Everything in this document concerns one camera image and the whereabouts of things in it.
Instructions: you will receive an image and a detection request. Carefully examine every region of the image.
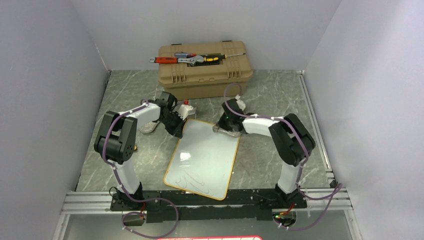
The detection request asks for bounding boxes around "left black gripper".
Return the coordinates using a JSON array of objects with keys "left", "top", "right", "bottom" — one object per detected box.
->
[{"left": 159, "top": 111, "right": 187, "bottom": 139}]

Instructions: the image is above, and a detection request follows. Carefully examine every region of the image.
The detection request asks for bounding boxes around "dark brown scrubbing pad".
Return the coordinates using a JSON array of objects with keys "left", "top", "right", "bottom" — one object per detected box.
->
[{"left": 212, "top": 125, "right": 242, "bottom": 138}]

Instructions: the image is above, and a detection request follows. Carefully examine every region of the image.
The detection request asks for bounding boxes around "yellow framed whiteboard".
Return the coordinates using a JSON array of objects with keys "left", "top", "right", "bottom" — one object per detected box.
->
[{"left": 163, "top": 119, "right": 240, "bottom": 201}]

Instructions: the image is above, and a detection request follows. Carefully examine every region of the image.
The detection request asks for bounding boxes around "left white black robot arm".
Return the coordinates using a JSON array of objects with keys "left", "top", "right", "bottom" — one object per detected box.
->
[{"left": 93, "top": 91, "right": 195, "bottom": 210}]

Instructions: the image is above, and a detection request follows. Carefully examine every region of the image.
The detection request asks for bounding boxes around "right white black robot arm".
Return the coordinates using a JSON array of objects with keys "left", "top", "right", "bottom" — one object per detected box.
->
[{"left": 213, "top": 98, "right": 316, "bottom": 208}]

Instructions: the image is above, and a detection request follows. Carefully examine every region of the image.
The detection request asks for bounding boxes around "grey scrubbing pad left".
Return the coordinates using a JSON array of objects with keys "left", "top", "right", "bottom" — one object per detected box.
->
[{"left": 138, "top": 121, "right": 160, "bottom": 135}]

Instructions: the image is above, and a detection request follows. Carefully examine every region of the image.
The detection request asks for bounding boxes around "tan plastic toolbox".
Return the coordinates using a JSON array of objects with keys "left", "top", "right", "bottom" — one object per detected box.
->
[{"left": 158, "top": 40, "right": 253, "bottom": 100}]

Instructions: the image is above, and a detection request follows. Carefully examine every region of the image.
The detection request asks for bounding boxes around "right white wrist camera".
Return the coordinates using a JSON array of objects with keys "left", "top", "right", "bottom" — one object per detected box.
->
[{"left": 234, "top": 94, "right": 246, "bottom": 111}]

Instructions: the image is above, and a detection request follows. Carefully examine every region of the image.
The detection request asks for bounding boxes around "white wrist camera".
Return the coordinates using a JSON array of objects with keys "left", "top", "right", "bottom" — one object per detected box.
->
[
  {"left": 234, "top": 94, "right": 246, "bottom": 111},
  {"left": 177, "top": 100, "right": 196, "bottom": 120}
]

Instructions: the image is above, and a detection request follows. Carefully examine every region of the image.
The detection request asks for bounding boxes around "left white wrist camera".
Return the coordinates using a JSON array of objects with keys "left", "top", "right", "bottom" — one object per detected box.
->
[{"left": 177, "top": 100, "right": 196, "bottom": 120}]

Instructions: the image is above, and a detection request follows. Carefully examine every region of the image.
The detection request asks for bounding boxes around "yellow black handled screwdriver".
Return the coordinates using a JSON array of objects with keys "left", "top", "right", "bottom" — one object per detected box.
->
[{"left": 202, "top": 53, "right": 246, "bottom": 63}]

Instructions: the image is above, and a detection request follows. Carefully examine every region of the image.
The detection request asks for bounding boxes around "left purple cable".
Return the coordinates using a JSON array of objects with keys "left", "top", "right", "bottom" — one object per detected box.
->
[{"left": 100, "top": 98, "right": 180, "bottom": 239}]

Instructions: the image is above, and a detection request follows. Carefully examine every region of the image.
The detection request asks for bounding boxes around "red handled adjustable wrench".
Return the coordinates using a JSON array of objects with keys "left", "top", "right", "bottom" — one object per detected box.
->
[{"left": 149, "top": 55, "right": 205, "bottom": 66}]

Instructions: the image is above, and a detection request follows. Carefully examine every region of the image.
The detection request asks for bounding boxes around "blue red handled screwdriver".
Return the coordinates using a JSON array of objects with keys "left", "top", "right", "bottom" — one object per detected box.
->
[{"left": 174, "top": 52, "right": 207, "bottom": 58}]

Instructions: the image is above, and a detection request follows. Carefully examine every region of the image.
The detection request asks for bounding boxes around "black aluminium base frame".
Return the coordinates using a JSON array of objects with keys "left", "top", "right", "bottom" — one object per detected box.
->
[{"left": 61, "top": 188, "right": 354, "bottom": 223}]

